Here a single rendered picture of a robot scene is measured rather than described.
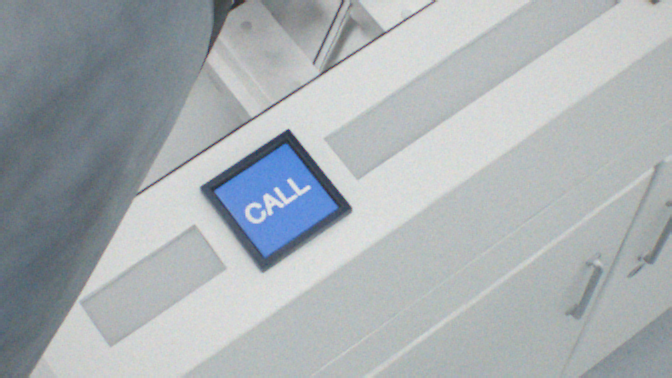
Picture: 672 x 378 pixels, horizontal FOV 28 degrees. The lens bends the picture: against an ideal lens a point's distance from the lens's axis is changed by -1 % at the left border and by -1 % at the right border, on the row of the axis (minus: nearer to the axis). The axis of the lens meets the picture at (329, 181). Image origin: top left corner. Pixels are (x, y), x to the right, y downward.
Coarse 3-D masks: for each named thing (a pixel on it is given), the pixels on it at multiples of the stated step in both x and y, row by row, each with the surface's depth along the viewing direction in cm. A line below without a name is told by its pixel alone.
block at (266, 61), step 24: (240, 24) 78; (264, 24) 78; (216, 48) 80; (240, 48) 78; (264, 48) 78; (288, 48) 78; (240, 72) 78; (264, 72) 77; (288, 72) 77; (312, 72) 77; (264, 96) 77
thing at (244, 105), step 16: (304, 0) 82; (320, 0) 82; (336, 0) 82; (432, 0) 82; (288, 16) 82; (304, 16) 82; (320, 16) 82; (288, 32) 81; (304, 32) 81; (320, 32) 81; (352, 32) 81; (304, 48) 81; (336, 48) 81; (352, 48) 81; (208, 64) 81; (224, 64) 80; (224, 80) 80; (224, 96) 82; (240, 96) 80; (240, 112) 81; (256, 112) 79
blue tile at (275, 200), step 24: (264, 168) 68; (288, 168) 68; (216, 192) 68; (240, 192) 68; (264, 192) 68; (288, 192) 68; (312, 192) 68; (240, 216) 67; (264, 216) 67; (288, 216) 67; (312, 216) 67; (264, 240) 67; (288, 240) 67
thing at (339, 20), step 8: (344, 0) 80; (344, 8) 80; (336, 16) 80; (344, 16) 80; (336, 24) 80; (344, 24) 80; (328, 32) 79; (336, 32) 79; (328, 40) 79; (336, 40) 79; (320, 48) 79; (328, 48) 79; (320, 56) 79; (328, 56) 79; (320, 64) 78; (320, 72) 78
